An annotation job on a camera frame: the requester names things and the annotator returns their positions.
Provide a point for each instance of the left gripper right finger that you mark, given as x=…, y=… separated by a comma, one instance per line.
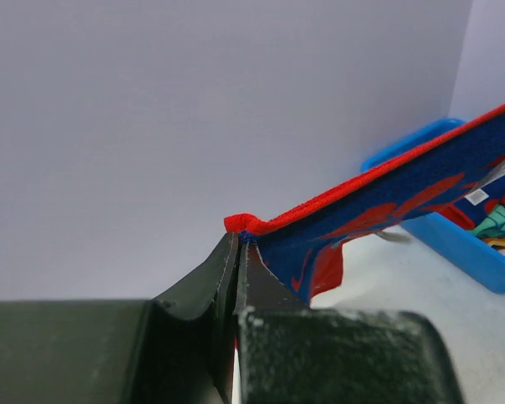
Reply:
x=291, y=353

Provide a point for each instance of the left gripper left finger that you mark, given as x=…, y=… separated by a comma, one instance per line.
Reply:
x=177, y=347

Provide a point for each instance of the blue plastic bin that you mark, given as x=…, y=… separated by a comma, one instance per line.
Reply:
x=481, y=262

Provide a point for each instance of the teal patterned towel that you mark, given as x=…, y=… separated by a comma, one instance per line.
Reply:
x=493, y=226

